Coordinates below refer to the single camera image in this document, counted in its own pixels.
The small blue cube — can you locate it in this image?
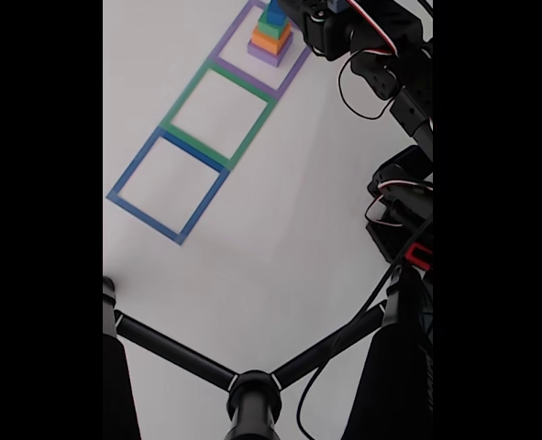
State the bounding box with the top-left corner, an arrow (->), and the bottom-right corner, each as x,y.
267,0 -> 289,24

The green block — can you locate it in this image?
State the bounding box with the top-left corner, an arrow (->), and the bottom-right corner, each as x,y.
257,7 -> 293,38

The orange block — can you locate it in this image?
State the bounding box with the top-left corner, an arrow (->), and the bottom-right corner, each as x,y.
250,22 -> 294,52

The purple block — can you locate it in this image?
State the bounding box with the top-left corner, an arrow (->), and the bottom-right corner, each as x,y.
247,34 -> 294,68

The purple tape square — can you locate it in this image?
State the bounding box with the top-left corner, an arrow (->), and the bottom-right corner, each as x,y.
209,0 -> 313,101

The green tape square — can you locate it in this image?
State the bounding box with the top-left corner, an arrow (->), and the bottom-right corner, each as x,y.
159,58 -> 279,171

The red clamp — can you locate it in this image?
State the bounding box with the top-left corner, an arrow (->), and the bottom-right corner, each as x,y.
405,242 -> 434,272

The blue tape square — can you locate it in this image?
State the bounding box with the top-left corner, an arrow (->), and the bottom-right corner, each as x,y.
105,126 -> 230,247

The red white servo wire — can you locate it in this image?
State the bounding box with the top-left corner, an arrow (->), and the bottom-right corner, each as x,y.
337,0 -> 400,121
364,179 -> 434,229

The black camera tripod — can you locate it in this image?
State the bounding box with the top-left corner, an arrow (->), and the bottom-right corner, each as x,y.
103,268 -> 434,440

